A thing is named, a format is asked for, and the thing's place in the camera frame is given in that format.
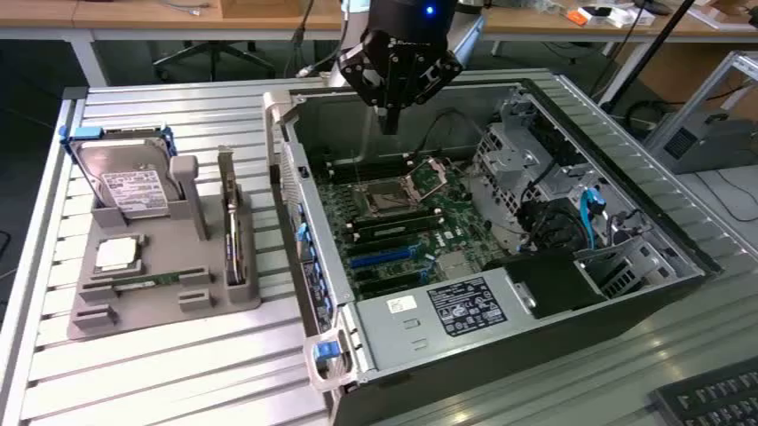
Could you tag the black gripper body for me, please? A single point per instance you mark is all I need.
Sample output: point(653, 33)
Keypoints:
point(408, 26)

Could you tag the black graphics card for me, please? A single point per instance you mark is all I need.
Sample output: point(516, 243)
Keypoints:
point(232, 213)

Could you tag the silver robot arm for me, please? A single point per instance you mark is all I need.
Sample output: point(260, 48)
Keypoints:
point(354, 31)

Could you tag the cluttered wooden desk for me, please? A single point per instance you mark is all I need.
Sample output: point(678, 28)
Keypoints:
point(532, 22)

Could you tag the brown cardboard box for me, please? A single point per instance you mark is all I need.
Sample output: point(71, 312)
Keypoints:
point(260, 9)

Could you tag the metal drive cage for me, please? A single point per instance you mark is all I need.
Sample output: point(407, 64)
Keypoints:
point(508, 160)

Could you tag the black office chair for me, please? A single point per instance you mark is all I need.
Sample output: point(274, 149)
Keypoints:
point(213, 55)

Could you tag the orange small box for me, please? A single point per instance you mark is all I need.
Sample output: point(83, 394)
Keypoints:
point(576, 18)

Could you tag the CPU socket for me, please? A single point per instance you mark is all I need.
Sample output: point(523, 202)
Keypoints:
point(384, 197)

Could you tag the green motherboard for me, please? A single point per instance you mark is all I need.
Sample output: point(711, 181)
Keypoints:
point(455, 222)

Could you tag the white small box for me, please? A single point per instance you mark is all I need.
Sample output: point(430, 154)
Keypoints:
point(630, 18)

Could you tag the black tripod pole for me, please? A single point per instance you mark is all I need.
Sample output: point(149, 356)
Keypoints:
point(651, 44)

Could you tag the black installed RAM stick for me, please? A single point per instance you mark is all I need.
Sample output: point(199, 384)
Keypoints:
point(387, 231)

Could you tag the long wooden desk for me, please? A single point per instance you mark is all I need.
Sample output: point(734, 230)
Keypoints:
point(119, 20)

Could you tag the silver chipset heatsink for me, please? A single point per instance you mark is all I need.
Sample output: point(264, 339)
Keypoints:
point(459, 266)

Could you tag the hard disk in blue caddy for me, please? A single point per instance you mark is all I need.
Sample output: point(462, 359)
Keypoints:
point(119, 164)

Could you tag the grey computer tower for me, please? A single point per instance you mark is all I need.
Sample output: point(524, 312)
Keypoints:
point(710, 142)

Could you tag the black fan shroud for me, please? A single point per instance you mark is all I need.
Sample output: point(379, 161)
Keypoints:
point(544, 284)

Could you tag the grey parts rack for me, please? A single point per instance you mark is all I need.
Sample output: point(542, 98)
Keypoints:
point(165, 248)

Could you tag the grey power supply unit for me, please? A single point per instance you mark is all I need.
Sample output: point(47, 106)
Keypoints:
point(414, 324)

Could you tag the silver CPU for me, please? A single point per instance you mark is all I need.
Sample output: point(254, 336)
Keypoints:
point(115, 255)

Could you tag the green RAM stick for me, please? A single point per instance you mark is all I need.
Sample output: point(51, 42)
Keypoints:
point(148, 281)

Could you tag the open black PC case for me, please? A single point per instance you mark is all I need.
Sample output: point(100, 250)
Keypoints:
point(532, 355)

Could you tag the black keyboard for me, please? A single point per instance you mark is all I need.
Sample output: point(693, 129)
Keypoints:
point(710, 399)

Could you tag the aluminium profile frame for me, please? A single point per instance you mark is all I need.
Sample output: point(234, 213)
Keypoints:
point(710, 89)

